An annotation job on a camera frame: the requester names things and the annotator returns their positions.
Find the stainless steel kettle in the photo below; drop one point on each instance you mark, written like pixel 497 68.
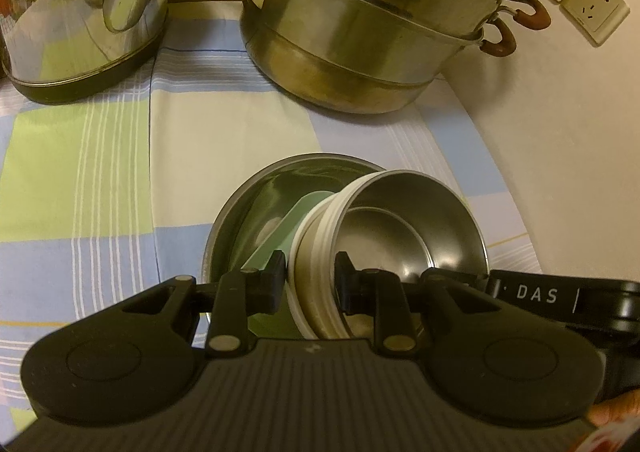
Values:
pixel 65 31

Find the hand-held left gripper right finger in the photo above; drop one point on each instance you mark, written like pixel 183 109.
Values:
pixel 344 283

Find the green rectangular plate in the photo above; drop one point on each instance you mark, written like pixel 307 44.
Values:
pixel 280 237

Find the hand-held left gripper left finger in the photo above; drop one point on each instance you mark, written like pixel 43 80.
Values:
pixel 277 279

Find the large stainless steel basin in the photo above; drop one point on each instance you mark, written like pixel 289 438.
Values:
pixel 235 222

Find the person's right hand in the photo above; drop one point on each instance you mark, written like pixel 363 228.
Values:
pixel 619 409

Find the small stainless steel bowl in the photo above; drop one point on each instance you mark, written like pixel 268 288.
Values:
pixel 425 227

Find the checked tablecloth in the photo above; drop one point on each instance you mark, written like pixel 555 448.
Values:
pixel 100 182

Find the red and white cloth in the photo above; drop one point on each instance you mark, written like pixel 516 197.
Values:
pixel 612 439

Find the cream ribbed round bowl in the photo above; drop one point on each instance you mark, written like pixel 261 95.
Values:
pixel 312 252

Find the stainless steel steamer pot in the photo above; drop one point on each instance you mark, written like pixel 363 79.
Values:
pixel 350 31

